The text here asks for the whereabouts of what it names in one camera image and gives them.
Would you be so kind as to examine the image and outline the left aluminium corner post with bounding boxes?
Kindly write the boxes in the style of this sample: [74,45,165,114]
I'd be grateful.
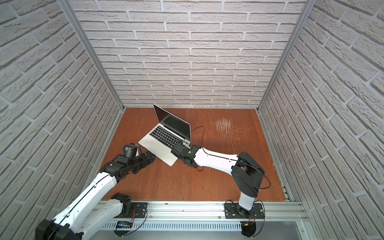
[58,0,125,112]

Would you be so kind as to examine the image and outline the silver laptop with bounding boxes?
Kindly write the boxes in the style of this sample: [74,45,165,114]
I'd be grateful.
[139,105,191,166]

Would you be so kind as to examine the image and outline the aluminium front rail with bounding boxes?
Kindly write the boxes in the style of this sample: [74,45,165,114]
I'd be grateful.
[89,200,310,223]

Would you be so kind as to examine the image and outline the left green circuit board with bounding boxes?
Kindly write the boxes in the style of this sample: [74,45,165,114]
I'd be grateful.
[116,221,133,229]

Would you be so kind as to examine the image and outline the right aluminium corner post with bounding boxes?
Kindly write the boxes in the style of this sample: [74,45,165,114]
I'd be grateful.
[257,0,317,114]

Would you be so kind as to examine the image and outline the right round black controller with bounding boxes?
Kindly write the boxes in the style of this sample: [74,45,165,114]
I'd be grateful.
[241,222,257,238]

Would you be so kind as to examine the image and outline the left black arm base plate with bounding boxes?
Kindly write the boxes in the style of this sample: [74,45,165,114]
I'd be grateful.
[116,202,148,219]

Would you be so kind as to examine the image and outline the perforated white cable duct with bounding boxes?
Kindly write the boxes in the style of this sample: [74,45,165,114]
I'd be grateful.
[100,221,241,232]

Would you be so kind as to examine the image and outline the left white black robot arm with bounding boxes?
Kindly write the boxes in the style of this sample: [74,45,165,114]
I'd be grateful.
[35,144,156,240]

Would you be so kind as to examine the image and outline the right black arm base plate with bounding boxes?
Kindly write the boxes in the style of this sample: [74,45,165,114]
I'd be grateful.
[224,202,265,220]

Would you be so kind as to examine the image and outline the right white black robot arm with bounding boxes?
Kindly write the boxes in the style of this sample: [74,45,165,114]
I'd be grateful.
[171,143,265,219]

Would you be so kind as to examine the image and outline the aluminium corner post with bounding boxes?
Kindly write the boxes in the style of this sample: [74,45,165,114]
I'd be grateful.
[58,0,125,112]
[257,0,317,114]

